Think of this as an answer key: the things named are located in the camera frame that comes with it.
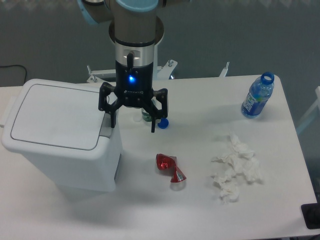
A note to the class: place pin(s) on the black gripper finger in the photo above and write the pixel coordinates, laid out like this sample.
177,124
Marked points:
161,111
103,102

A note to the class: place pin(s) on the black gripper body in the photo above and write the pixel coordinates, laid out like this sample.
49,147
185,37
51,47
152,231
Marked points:
134,83

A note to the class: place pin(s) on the white trash can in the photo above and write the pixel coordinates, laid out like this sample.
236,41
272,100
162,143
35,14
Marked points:
58,127

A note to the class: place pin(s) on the clear green-label bottle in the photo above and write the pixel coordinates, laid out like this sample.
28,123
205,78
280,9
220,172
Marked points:
145,115

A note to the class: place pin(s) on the blue bottle cap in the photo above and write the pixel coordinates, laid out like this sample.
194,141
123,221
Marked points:
163,124

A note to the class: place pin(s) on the white bottle cap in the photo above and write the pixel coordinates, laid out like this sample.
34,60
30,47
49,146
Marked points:
137,118

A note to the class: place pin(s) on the blue plastic bottle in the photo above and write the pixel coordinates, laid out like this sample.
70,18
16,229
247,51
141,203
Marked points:
259,93

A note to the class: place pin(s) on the crumpled white tissue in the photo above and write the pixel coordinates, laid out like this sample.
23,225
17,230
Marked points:
239,161

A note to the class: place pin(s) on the black device at edge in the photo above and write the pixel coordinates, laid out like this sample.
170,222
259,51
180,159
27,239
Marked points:
311,215

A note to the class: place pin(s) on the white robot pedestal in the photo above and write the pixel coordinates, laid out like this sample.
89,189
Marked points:
160,73

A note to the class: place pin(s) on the white frame at right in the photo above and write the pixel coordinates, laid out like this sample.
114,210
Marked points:
310,115

